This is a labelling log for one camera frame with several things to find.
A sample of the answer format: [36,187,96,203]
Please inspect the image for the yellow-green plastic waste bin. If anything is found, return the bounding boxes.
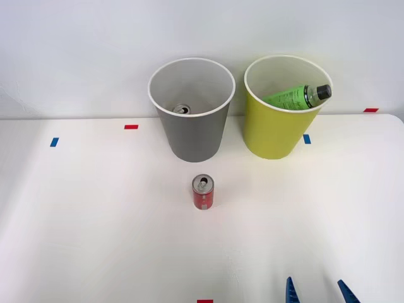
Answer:
[243,54,334,160]

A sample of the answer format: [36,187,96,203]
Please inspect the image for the green label plastic bottle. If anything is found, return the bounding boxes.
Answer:
[261,83,333,112]

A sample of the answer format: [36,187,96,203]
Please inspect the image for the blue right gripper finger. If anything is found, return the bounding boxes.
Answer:
[336,278,362,303]
[286,276,301,303]

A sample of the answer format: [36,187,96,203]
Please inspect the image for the red drink can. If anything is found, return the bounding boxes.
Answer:
[191,174,215,211]

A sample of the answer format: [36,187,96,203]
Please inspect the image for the grey plastic waste bin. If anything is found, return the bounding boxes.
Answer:
[148,57,237,163]

